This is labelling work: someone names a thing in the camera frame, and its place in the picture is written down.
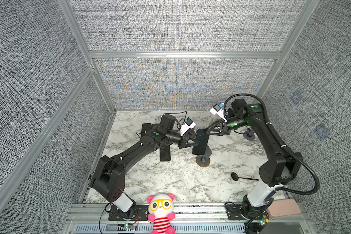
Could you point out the black ladle spoon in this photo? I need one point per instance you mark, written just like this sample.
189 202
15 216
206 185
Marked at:
236 177

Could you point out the pink flat box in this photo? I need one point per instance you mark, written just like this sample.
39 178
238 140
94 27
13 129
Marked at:
284 207

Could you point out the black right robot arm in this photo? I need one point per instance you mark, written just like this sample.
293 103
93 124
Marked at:
277 171

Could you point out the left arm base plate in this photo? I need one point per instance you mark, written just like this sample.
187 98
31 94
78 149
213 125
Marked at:
140 212

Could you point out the grey round stand far right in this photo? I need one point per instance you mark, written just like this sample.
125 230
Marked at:
249 134

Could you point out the pink white plush toy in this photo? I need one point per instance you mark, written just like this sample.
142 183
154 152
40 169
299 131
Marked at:
161 208

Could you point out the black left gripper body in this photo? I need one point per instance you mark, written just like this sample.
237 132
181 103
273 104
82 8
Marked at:
182 142

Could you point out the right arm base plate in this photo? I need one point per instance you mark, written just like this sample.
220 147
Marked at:
233 211

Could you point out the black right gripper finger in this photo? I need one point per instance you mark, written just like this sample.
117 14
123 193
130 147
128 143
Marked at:
214 132
213 124

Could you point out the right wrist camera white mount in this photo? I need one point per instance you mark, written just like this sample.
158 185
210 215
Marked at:
218 110

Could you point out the aluminium frame corner post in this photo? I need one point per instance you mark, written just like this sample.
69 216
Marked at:
72 22

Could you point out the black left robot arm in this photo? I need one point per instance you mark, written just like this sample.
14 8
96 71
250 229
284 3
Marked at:
108 178

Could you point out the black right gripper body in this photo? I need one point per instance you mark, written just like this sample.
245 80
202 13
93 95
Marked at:
225 128

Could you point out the black smartphone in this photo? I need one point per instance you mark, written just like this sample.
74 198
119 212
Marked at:
165 153
146 127
202 139

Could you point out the empty grey wood-base stand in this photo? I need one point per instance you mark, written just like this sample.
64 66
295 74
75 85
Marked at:
204 160

